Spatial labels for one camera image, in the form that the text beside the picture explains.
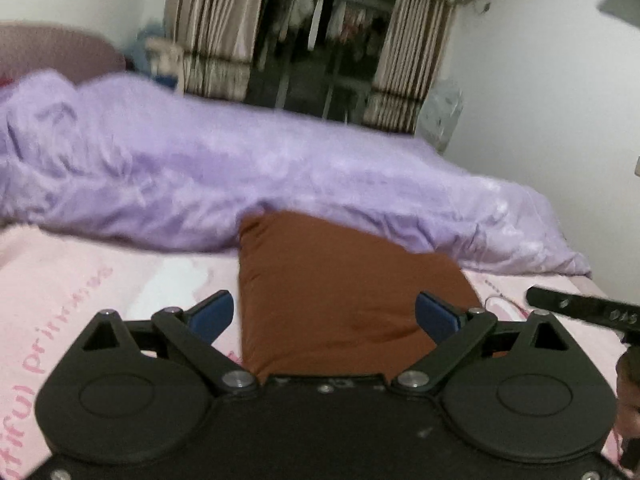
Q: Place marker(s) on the mauve padded headboard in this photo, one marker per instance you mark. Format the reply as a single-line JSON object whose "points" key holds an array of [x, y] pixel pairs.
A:
{"points": [[60, 50]]}

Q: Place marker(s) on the striped beige curtain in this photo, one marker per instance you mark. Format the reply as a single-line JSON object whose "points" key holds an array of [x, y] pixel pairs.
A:
{"points": [[215, 25], [412, 50]]}

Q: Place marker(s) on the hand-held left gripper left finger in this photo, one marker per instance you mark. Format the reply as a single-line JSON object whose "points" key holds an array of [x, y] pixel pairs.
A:
{"points": [[212, 317]]}

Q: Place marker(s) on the brown garment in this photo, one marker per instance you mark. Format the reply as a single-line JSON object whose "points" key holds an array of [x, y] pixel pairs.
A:
{"points": [[340, 300]]}

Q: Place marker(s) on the purple duvet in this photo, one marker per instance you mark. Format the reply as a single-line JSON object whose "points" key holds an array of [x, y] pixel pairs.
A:
{"points": [[200, 170]]}

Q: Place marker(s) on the pink printed blanket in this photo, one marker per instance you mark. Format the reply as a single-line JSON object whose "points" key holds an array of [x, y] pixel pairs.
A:
{"points": [[70, 280]]}

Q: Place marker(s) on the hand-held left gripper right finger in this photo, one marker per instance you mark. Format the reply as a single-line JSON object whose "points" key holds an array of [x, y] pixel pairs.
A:
{"points": [[437, 315]]}

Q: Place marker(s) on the glass balcony door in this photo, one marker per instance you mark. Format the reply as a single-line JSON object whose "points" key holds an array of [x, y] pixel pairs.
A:
{"points": [[320, 50]]}

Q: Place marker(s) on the person's right hand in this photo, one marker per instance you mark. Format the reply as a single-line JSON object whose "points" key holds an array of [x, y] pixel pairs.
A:
{"points": [[629, 395]]}

